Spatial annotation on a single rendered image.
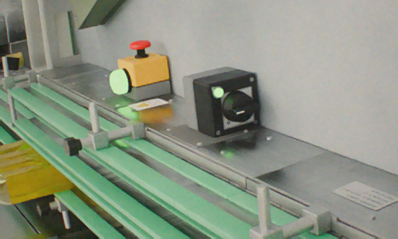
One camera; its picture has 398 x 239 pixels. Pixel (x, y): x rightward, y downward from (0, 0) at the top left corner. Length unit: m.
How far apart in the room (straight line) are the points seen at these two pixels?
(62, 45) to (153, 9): 0.46
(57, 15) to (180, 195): 0.92
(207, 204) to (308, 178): 0.12
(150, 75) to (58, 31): 0.50
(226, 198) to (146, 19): 0.56
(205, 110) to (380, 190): 0.33
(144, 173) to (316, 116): 0.24
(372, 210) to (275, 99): 0.32
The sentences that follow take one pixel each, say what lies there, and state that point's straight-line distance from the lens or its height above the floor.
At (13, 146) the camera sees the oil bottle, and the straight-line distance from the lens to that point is 1.58.
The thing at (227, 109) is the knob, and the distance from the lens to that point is 1.01.
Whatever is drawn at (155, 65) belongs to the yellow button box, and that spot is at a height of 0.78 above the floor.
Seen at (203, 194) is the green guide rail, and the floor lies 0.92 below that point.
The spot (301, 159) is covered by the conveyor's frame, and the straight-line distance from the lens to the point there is 0.92.
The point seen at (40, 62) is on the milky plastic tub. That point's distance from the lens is 1.89.
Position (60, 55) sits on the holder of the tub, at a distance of 1.74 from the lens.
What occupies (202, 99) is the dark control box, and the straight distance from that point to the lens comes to 1.03.
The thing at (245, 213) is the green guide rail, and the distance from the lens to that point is 0.83.
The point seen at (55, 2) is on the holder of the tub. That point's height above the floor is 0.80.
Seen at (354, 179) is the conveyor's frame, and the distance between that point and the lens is 0.84.
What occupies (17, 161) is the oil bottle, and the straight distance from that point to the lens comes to 1.47.
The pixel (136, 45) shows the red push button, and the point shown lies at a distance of 1.29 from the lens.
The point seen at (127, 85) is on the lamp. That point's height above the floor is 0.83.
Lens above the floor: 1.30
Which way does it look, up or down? 26 degrees down
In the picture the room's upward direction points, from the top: 104 degrees counter-clockwise
